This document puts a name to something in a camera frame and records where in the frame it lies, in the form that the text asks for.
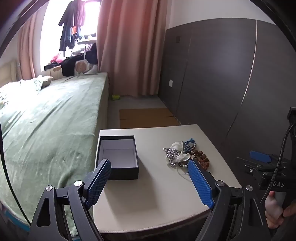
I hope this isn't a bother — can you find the beige cardboard box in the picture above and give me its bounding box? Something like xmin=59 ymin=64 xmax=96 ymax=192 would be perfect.
xmin=50 ymin=65 xmax=62 ymax=80

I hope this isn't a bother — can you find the black jewelry box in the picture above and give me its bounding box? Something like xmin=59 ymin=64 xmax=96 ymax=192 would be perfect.
xmin=95 ymin=136 xmax=139 ymax=180

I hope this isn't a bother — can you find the black braided cable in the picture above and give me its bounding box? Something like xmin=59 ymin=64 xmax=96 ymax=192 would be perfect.
xmin=262 ymin=126 xmax=296 ymax=203

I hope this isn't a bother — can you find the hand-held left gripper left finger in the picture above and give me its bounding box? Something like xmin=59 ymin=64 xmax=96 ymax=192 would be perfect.
xmin=28 ymin=159 xmax=112 ymax=241

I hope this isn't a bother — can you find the blue bead jewelry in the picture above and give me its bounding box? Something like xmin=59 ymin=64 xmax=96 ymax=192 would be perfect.
xmin=183 ymin=138 xmax=197 ymax=152

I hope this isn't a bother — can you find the white fabric flower jewelry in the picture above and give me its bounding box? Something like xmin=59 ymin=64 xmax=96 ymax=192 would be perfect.
xmin=171 ymin=141 xmax=191 ymax=163

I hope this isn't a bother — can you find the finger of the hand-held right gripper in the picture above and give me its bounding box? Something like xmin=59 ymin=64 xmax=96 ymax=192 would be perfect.
xmin=236 ymin=151 xmax=281 ymax=171

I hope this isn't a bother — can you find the beige headboard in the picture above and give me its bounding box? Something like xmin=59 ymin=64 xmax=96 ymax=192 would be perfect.
xmin=0 ymin=59 xmax=18 ymax=88

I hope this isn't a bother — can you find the person's right hand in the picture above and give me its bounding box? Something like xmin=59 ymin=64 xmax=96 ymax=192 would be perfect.
xmin=265 ymin=192 xmax=296 ymax=223

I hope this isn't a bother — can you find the purple hanging garment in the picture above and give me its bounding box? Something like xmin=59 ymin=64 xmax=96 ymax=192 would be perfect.
xmin=74 ymin=0 xmax=88 ymax=27

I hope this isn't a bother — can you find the brown bead bracelet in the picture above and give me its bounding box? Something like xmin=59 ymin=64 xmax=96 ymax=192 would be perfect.
xmin=190 ymin=149 xmax=210 ymax=171

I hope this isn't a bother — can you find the flat cardboard sheet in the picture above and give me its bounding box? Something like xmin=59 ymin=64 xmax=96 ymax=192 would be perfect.
xmin=119 ymin=108 xmax=182 ymax=129

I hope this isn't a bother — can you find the beige pillow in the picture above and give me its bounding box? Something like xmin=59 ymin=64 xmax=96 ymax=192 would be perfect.
xmin=38 ymin=75 xmax=54 ymax=88

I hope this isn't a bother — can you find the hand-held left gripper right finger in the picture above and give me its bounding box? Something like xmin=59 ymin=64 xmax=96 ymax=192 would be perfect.
xmin=188 ymin=159 xmax=271 ymax=241

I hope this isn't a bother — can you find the white brown cushion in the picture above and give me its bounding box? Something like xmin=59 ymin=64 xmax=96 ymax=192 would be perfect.
xmin=76 ymin=59 xmax=99 ymax=75

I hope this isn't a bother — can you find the pile of dark clothes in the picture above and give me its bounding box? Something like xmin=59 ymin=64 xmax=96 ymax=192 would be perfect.
xmin=44 ymin=43 xmax=99 ymax=77

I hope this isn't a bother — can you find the pink curtain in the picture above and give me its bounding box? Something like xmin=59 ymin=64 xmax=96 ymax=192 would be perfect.
xmin=17 ymin=17 xmax=44 ymax=80
xmin=96 ymin=0 xmax=171 ymax=98

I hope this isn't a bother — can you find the bed with green sheet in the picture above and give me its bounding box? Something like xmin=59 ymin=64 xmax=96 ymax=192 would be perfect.
xmin=0 ymin=72 xmax=109 ymax=237

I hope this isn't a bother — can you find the pale green quilt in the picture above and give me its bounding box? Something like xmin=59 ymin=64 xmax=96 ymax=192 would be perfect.
xmin=0 ymin=79 xmax=42 ymax=109

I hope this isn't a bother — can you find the silver rhinestone jewelry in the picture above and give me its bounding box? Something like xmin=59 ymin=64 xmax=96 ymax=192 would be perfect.
xmin=163 ymin=146 xmax=183 ymax=167

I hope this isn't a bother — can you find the dark hanging garment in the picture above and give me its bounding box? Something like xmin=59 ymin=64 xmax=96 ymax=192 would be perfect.
xmin=58 ymin=1 xmax=79 ymax=52

